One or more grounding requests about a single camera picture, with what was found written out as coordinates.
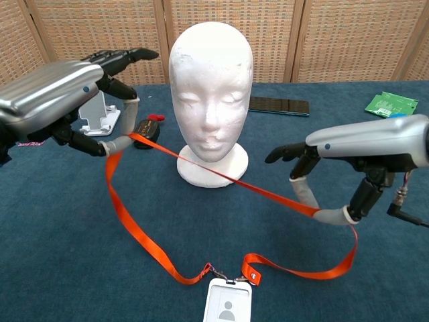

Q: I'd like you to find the woven bamboo folding screen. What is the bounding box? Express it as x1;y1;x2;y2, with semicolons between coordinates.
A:
0;0;429;87

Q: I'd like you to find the black bottle red cap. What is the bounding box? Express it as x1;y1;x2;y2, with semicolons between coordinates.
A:
133;113;167;150

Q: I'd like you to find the green foil packet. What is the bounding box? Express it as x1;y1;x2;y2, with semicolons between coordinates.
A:
364;91;420;119

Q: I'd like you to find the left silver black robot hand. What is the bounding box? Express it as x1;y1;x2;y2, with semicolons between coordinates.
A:
0;48;160;165

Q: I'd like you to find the blue felt table cover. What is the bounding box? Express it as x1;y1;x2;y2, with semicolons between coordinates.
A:
0;79;429;322

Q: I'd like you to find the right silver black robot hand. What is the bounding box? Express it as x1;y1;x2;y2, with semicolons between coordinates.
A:
264;113;429;226

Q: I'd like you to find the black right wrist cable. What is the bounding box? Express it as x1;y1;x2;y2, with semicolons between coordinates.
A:
387;169;429;229

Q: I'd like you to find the orange lanyard with badge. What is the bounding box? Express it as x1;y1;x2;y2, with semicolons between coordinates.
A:
105;133;359;286

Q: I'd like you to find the white mannequin head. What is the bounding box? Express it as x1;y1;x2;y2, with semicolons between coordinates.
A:
168;21;254;189

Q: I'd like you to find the black smartphone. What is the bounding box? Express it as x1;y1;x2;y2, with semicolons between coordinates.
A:
248;96;310;117

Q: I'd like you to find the white badge card holder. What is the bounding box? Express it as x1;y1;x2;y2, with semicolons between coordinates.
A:
202;268;254;322

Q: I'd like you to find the white phone stand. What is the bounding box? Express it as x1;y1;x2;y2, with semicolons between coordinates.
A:
77;90;121;137

